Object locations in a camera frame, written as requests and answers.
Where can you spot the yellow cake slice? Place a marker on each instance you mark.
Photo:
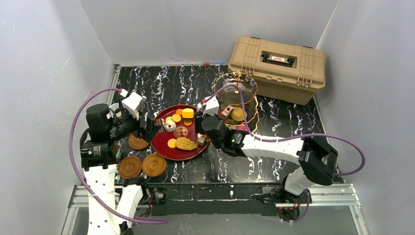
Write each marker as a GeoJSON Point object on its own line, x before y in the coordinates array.
{"type": "Point", "coordinates": [187, 113]}

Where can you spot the pink frosted donut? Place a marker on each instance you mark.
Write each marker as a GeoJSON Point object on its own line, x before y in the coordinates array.
{"type": "Point", "coordinates": [242, 128]}

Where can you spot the orange muffin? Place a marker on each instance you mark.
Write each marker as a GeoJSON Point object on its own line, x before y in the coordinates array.
{"type": "Point", "coordinates": [238, 114]}

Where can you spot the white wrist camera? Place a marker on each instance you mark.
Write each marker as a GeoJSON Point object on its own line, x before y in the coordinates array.
{"type": "Point", "coordinates": [209, 106]}
{"type": "Point", "coordinates": [134, 103]}

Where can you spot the wooden coaster upper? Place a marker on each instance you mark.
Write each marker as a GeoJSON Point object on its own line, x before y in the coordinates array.
{"type": "Point", "coordinates": [137, 143]}

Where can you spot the small decorated white cake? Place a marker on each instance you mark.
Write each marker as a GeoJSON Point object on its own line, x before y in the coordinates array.
{"type": "Point", "coordinates": [201, 139]}

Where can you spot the round yellow biscuit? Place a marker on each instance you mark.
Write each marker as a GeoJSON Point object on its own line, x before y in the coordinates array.
{"type": "Point", "coordinates": [176, 118]}

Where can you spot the dark red round tray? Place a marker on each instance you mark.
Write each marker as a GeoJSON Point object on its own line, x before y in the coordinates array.
{"type": "Point", "coordinates": [159, 142]}

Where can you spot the large flat brown cookie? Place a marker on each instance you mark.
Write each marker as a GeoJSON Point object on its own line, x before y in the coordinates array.
{"type": "Point", "coordinates": [185, 144]}

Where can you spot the tan plastic toolbox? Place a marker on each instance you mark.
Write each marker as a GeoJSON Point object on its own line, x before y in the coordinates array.
{"type": "Point", "coordinates": [285, 72]}

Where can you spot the wooden coaster middle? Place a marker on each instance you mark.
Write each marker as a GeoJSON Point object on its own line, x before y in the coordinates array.
{"type": "Point", "coordinates": [154, 165]}

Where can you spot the chocolate layered cake slice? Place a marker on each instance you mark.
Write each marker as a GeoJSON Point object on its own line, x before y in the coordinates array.
{"type": "Point", "coordinates": [160, 123]}

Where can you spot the wooden coaster lower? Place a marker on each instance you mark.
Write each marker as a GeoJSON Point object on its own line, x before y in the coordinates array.
{"type": "Point", "coordinates": [129, 167]}

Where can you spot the three-tier glass cake stand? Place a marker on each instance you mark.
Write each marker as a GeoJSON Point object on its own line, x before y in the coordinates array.
{"type": "Point", "coordinates": [239, 90]}

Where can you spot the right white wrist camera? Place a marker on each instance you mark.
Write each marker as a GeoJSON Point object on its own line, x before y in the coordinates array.
{"type": "Point", "coordinates": [209, 106]}

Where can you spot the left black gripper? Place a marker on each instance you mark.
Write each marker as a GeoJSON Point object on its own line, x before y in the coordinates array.
{"type": "Point", "coordinates": [144, 122]}

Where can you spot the white cream puff with cherry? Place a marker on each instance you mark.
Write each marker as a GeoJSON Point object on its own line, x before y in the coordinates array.
{"type": "Point", "coordinates": [170, 126]}

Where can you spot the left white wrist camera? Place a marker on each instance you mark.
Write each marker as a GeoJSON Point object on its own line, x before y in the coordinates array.
{"type": "Point", "coordinates": [134, 103]}

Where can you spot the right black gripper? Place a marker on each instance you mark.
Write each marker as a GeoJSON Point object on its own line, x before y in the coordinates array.
{"type": "Point", "coordinates": [199, 120]}

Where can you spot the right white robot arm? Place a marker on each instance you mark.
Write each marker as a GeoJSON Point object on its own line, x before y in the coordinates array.
{"type": "Point", "coordinates": [315, 157]}

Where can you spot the wooden coaster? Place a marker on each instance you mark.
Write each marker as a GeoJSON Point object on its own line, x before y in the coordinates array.
{"type": "Point", "coordinates": [154, 165]}
{"type": "Point", "coordinates": [129, 167]}
{"type": "Point", "coordinates": [137, 143]}

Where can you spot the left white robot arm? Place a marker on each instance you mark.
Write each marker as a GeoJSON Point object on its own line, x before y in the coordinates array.
{"type": "Point", "coordinates": [98, 151]}

